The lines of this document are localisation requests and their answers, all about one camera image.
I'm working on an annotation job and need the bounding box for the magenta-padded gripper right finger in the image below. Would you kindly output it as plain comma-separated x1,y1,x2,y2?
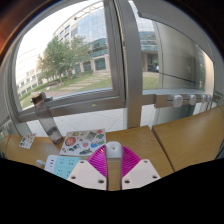
121,145,162,191

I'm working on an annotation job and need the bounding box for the green tree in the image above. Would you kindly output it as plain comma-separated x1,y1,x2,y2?
37,35,91,84

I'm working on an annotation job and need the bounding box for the small white charger block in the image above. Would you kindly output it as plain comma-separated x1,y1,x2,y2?
105,140,124,159

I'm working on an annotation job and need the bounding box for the large colourful sticker sheet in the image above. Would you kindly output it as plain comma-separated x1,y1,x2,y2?
59,128,107,157

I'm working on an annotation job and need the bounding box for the glass office building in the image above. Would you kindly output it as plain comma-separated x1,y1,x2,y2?
53,2,159,74

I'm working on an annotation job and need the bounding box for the grey wall outlet rail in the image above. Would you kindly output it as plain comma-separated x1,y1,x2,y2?
154,93,223,109

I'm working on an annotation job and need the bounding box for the small colourful sticker sheet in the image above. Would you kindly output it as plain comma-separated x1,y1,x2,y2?
18,133,37,150

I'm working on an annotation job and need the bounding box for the white and mint power strip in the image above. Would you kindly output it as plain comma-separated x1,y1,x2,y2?
43,154,83,180

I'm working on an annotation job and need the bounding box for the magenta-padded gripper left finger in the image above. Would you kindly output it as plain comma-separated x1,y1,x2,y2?
66,144,109,192

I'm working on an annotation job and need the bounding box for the clear drink bottle, dark cap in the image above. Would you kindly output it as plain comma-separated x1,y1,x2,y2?
30,92,64,146

